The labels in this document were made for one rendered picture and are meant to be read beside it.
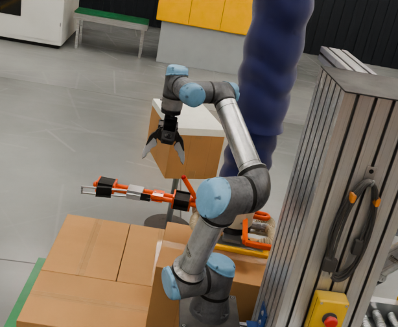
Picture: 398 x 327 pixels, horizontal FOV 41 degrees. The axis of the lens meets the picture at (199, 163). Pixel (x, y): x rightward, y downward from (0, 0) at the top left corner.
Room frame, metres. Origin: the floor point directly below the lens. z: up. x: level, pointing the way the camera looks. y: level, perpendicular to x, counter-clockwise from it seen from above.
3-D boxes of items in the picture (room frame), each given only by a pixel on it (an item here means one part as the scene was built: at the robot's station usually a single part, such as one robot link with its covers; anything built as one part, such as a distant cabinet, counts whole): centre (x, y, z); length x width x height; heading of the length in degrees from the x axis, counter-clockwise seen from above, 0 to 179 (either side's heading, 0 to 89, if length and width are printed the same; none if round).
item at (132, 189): (2.17, 0.26, 1.17); 0.07 x 0.07 x 0.04; 0
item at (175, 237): (2.16, -0.20, 0.74); 0.60 x 0.40 x 0.40; 90
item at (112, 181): (2.17, 0.39, 1.18); 0.08 x 0.07 x 0.05; 90
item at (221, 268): (1.61, -0.14, 1.20); 0.13 x 0.12 x 0.14; 122
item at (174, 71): (1.80, 0.13, 1.82); 0.09 x 0.08 x 0.11; 32
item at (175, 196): (2.17, 0.04, 1.18); 0.10 x 0.08 x 0.06; 0
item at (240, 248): (2.07, -0.21, 1.07); 0.34 x 0.10 x 0.05; 90
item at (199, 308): (1.61, -0.14, 1.09); 0.15 x 0.15 x 0.10
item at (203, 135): (3.85, 0.15, 0.82); 0.60 x 0.40 x 0.40; 22
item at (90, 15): (9.45, 1.96, 0.32); 1.25 x 0.50 x 0.64; 96
